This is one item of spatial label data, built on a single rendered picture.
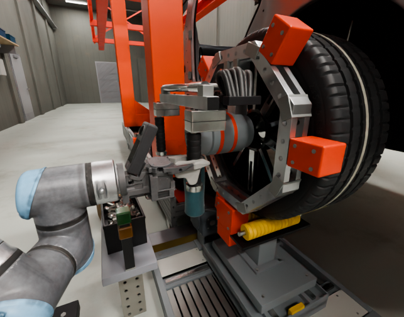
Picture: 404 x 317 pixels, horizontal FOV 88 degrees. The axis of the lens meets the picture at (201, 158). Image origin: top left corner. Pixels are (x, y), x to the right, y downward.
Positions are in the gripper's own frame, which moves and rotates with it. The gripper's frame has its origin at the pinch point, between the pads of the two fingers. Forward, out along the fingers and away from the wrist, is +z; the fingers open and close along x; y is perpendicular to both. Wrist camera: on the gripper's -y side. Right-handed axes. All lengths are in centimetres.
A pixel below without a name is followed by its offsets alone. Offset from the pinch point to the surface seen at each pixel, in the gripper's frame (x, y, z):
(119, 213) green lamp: -11.2, 17.0, -20.5
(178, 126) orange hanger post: -61, 2, 15
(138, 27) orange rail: -909, -247, 149
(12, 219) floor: -150, 83, -98
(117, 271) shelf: -12.6, 37.9, -23.5
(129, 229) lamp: -10.9, 22.8, -18.6
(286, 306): 3, 68, 37
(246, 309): -2, 66, 21
